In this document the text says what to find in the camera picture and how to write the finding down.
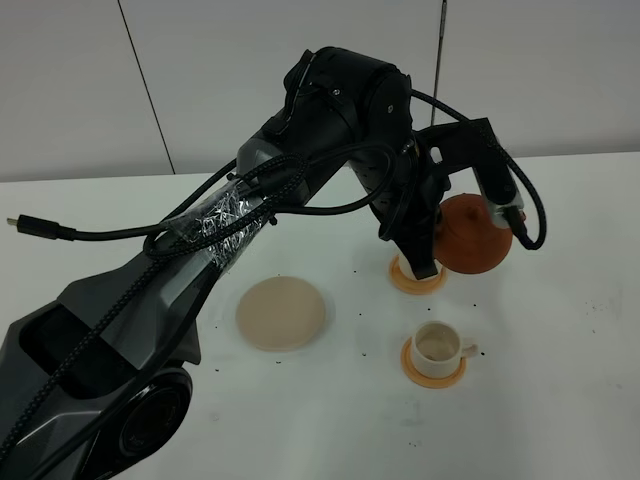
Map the white teacup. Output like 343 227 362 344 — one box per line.
409 321 478 379
398 253 417 281

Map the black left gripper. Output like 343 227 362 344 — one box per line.
372 118 522 280

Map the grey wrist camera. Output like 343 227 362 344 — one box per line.
474 164 524 229

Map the orange far coaster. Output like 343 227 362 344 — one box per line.
389 254 448 295

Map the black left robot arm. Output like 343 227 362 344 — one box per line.
1 47 539 479

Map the orange coaster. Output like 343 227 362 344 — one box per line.
389 254 448 295
399 339 468 390

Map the beige teapot saucer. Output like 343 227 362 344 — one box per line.
235 276 326 352

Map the white far teacup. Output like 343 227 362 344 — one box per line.
398 253 417 281

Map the orange near coaster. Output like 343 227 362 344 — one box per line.
399 339 468 390

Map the white near teacup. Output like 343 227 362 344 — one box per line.
409 321 478 379

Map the brown clay teapot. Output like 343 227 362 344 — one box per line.
434 193 513 274

